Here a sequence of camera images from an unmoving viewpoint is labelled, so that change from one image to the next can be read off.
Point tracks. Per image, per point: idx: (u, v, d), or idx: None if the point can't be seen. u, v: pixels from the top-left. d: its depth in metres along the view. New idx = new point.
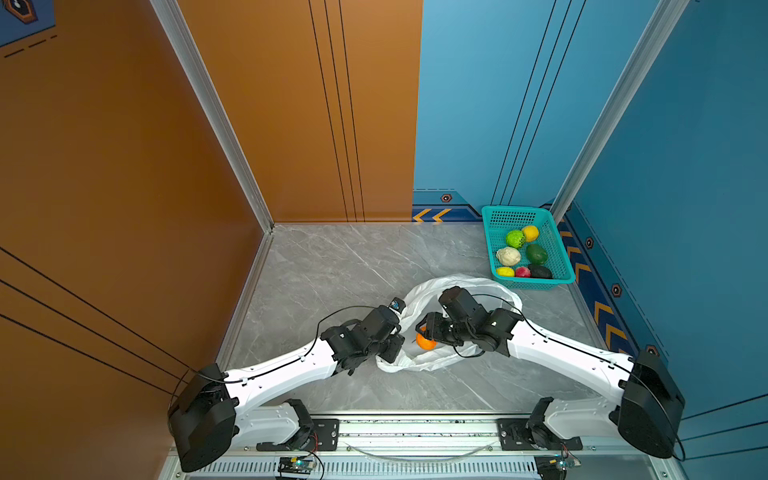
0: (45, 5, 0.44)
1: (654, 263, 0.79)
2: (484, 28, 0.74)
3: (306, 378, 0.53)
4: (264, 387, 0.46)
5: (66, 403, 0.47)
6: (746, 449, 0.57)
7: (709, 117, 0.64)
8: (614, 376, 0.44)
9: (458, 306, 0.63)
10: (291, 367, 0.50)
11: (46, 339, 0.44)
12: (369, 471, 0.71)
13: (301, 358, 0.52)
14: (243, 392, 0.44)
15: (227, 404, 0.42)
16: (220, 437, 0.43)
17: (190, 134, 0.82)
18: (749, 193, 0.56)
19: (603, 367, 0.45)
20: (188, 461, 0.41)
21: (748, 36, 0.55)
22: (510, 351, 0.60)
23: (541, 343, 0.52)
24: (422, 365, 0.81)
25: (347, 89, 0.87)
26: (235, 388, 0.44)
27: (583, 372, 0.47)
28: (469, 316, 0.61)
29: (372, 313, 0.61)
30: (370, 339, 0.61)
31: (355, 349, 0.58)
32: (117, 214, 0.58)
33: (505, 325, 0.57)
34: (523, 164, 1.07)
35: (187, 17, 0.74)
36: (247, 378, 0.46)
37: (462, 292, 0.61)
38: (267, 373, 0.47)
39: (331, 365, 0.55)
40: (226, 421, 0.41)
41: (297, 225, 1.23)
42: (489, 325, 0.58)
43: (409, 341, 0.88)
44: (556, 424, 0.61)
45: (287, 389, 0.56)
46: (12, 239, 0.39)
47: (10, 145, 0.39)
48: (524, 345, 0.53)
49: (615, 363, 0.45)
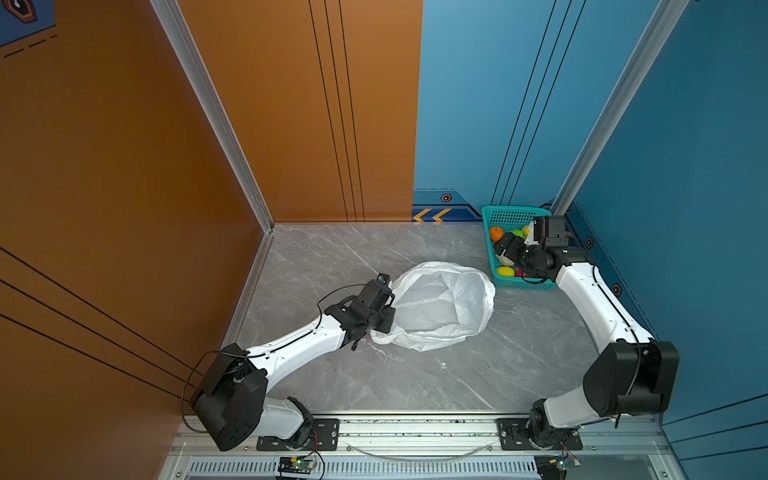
0: (45, 6, 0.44)
1: (653, 263, 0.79)
2: (485, 28, 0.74)
3: (319, 350, 0.56)
4: (286, 358, 0.48)
5: (67, 401, 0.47)
6: (746, 449, 0.57)
7: (711, 114, 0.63)
8: (619, 331, 0.46)
9: (545, 224, 0.66)
10: (306, 340, 0.52)
11: (47, 338, 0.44)
12: (369, 471, 0.71)
13: (313, 330, 0.55)
14: (270, 363, 0.46)
15: (258, 375, 0.43)
16: (254, 408, 0.44)
17: (190, 136, 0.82)
18: (751, 192, 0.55)
19: (618, 326, 0.46)
20: (226, 439, 0.42)
21: (748, 35, 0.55)
22: (556, 277, 0.60)
23: (585, 283, 0.54)
24: (414, 344, 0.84)
25: (346, 89, 0.87)
26: (260, 360, 0.46)
27: (597, 318, 0.49)
28: (547, 238, 0.65)
29: (370, 284, 0.65)
30: (368, 308, 0.65)
31: (358, 319, 0.62)
32: (117, 214, 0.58)
33: (572, 257, 0.59)
34: (524, 164, 1.07)
35: (187, 17, 0.74)
36: (269, 352, 0.48)
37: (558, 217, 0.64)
38: (287, 345, 0.50)
39: (340, 333, 0.58)
40: (259, 390, 0.43)
41: (296, 225, 1.22)
42: (559, 250, 0.61)
43: (405, 318, 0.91)
44: (552, 408, 0.63)
45: (302, 363, 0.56)
46: (13, 239, 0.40)
47: (10, 145, 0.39)
48: (571, 276, 0.56)
49: (632, 328, 0.46)
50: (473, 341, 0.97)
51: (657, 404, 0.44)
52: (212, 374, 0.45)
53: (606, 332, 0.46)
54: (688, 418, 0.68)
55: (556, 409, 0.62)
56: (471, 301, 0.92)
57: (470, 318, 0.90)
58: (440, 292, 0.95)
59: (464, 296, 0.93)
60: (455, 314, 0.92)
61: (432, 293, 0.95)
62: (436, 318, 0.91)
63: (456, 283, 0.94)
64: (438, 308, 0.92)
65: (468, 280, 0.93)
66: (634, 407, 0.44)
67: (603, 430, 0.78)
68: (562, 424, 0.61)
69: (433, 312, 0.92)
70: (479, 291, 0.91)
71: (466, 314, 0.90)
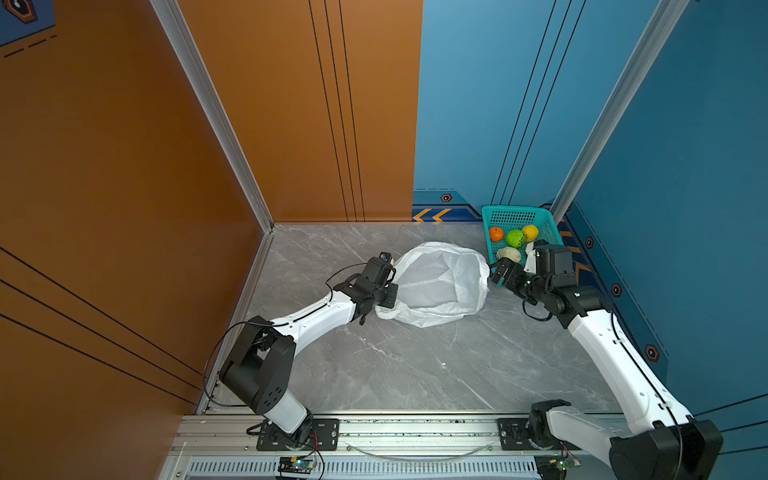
0: (45, 6, 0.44)
1: (654, 263, 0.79)
2: (485, 28, 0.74)
3: (334, 321, 0.59)
4: (307, 326, 0.51)
5: (68, 400, 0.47)
6: (746, 449, 0.57)
7: (712, 114, 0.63)
8: (655, 411, 0.40)
9: (550, 258, 0.59)
10: (323, 310, 0.56)
11: (47, 338, 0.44)
12: (369, 471, 0.71)
13: (327, 302, 0.59)
14: (294, 331, 0.49)
15: (287, 341, 0.46)
16: (283, 373, 0.47)
17: (190, 136, 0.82)
18: (751, 192, 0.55)
19: (651, 401, 0.41)
20: (259, 405, 0.45)
21: (748, 35, 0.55)
22: (569, 324, 0.53)
23: (606, 342, 0.47)
24: (416, 319, 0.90)
25: (346, 89, 0.87)
26: (285, 329, 0.49)
27: (623, 387, 0.44)
28: (554, 276, 0.58)
29: (371, 260, 0.69)
30: (372, 284, 0.69)
31: (365, 294, 0.65)
32: (117, 214, 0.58)
33: (586, 302, 0.52)
34: (524, 164, 1.07)
35: (186, 17, 0.74)
36: (292, 321, 0.51)
37: (564, 250, 0.57)
38: (307, 315, 0.53)
39: (351, 305, 0.61)
40: (288, 353, 0.46)
41: (297, 225, 1.23)
42: (570, 291, 0.54)
43: (408, 295, 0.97)
44: (556, 420, 0.62)
45: (322, 331, 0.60)
46: (13, 238, 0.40)
47: (10, 145, 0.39)
48: (588, 329, 0.50)
49: (667, 405, 0.40)
50: (473, 341, 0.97)
51: None
52: (237, 346, 0.47)
53: (638, 409, 0.41)
54: None
55: (561, 424, 0.61)
56: (470, 281, 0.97)
57: (468, 297, 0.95)
58: (440, 273, 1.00)
59: (463, 277, 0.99)
60: (454, 294, 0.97)
61: (432, 274, 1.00)
62: (437, 297, 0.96)
63: (455, 264, 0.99)
64: (438, 288, 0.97)
65: (468, 262, 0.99)
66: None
67: None
68: (562, 436, 0.61)
69: (434, 292, 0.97)
70: (477, 271, 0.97)
71: (466, 293, 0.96)
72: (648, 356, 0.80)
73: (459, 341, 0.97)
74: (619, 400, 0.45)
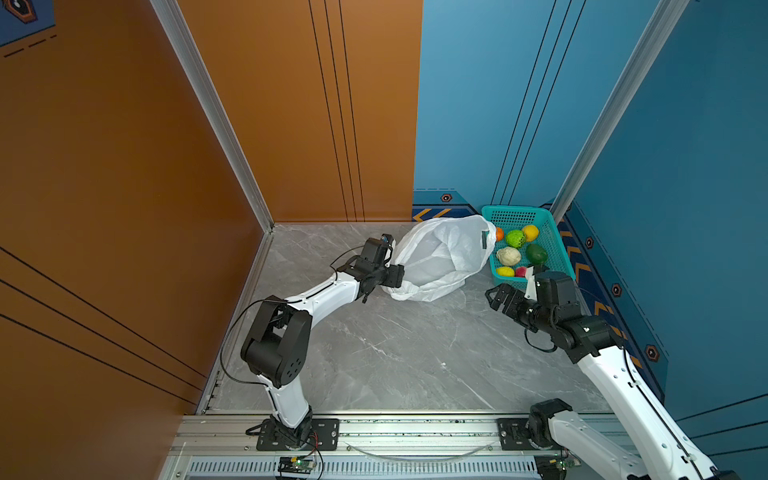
0: (45, 5, 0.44)
1: (654, 263, 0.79)
2: (485, 28, 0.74)
3: (341, 299, 0.63)
4: (319, 302, 0.55)
5: (67, 401, 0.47)
6: (747, 449, 0.57)
7: (712, 115, 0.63)
8: (680, 466, 0.38)
9: (552, 288, 0.56)
10: (331, 289, 0.60)
11: (46, 339, 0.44)
12: (369, 470, 0.71)
13: (334, 280, 0.63)
14: (308, 306, 0.52)
15: (303, 314, 0.50)
16: (302, 346, 0.50)
17: (190, 136, 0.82)
18: (752, 191, 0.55)
19: (675, 454, 0.39)
20: (283, 377, 0.49)
21: (748, 36, 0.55)
22: (579, 361, 0.51)
23: (621, 385, 0.45)
24: (425, 294, 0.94)
25: (347, 89, 0.87)
26: (299, 304, 0.52)
27: (643, 436, 0.42)
28: (558, 306, 0.55)
29: (367, 243, 0.73)
30: (372, 264, 0.73)
31: (366, 274, 0.69)
32: (117, 215, 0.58)
33: (596, 337, 0.50)
34: (524, 164, 1.07)
35: (186, 16, 0.74)
36: (305, 298, 0.54)
37: (566, 280, 0.55)
38: (318, 292, 0.57)
39: (355, 284, 0.65)
40: (305, 327, 0.49)
41: (297, 225, 1.23)
42: (578, 324, 0.51)
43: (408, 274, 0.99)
44: (562, 431, 0.61)
45: (331, 307, 0.60)
46: (12, 238, 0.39)
47: (9, 145, 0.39)
48: (601, 370, 0.47)
49: (692, 457, 0.39)
50: (473, 340, 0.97)
51: None
52: (256, 325, 0.50)
53: (660, 463, 0.40)
54: (687, 418, 0.69)
55: (566, 435, 0.60)
56: (465, 249, 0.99)
57: (468, 264, 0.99)
58: (435, 249, 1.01)
59: (458, 246, 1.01)
60: (453, 263, 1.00)
61: (427, 251, 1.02)
62: (438, 272, 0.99)
63: (447, 236, 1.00)
64: (436, 263, 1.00)
65: (460, 231, 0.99)
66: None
67: (607, 431, 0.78)
68: (563, 443, 0.61)
69: (434, 268, 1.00)
70: (471, 238, 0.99)
71: (464, 261, 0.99)
72: (648, 355, 0.79)
73: (459, 341, 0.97)
74: (636, 444, 0.44)
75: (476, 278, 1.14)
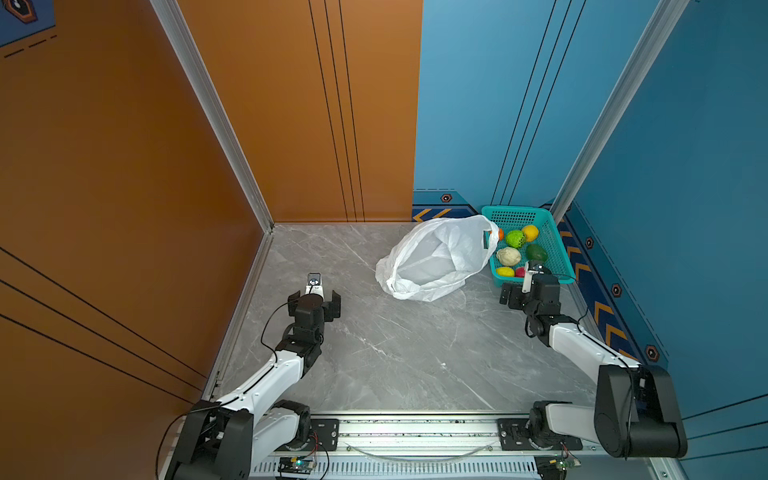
0: (45, 5, 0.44)
1: (654, 262, 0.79)
2: (485, 28, 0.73)
3: (285, 381, 0.57)
4: (260, 394, 0.49)
5: (66, 402, 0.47)
6: (747, 449, 0.57)
7: (711, 115, 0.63)
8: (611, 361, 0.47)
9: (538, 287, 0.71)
10: (272, 375, 0.54)
11: (48, 338, 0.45)
12: (369, 470, 0.71)
13: (274, 364, 0.57)
14: (247, 402, 0.46)
15: (240, 416, 0.43)
16: (244, 453, 0.43)
17: (190, 137, 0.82)
18: (753, 190, 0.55)
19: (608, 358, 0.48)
20: None
21: (748, 36, 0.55)
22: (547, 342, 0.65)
23: (573, 333, 0.59)
24: (426, 294, 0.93)
25: (346, 89, 0.87)
26: (236, 403, 0.46)
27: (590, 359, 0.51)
28: (541, 304, 0.70)
29: (298, 313, 0.64)
30: (312, 333, 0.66)
31: (309, 346, 0.65)
32: (117, 214, 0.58)
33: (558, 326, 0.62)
34: (524, 165, 1.07)
35: (187, 17, 0.74)
36: (242, 393, 0.48)
37: (554, 284, 0.68)
38: (255, 384, 0.50)
39: (299, 360, 0.60)
40: (247, 428, 0.43)
41: (297, 225, 1.23)
42: (547, 320, 0.65)
43: (410, 274, 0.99)
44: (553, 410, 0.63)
45: (275, 397, 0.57)
46: (12, 238, 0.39)
47: (8, 144, 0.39)
48: (561, 333, 0.61)
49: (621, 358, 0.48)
50: (473, 341, 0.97)
51: (665, 432, 0.42)
52: (183, 442, 0.42)
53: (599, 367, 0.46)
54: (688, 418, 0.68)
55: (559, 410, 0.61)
56: (466, 249, 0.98)
57: (468, 264, 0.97)
58: (435, 249, 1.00)
59: (459, 246, 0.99)
60: (453, 264, 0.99)
61: (427, 251, 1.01)
62: (438, 272, 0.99)
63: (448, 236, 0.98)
64: (437, 264, 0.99)
65: (460, 230, 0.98)
66: (650, 448, 0.41)
67: None
68: (560, 429, 0.61)
69: (435, 268, 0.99)
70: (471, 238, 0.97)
71: (464, 261, 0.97)
72: (648, 355, 0.79)
73: (459, 341, 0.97)
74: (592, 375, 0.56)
75: (476, 279, 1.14)
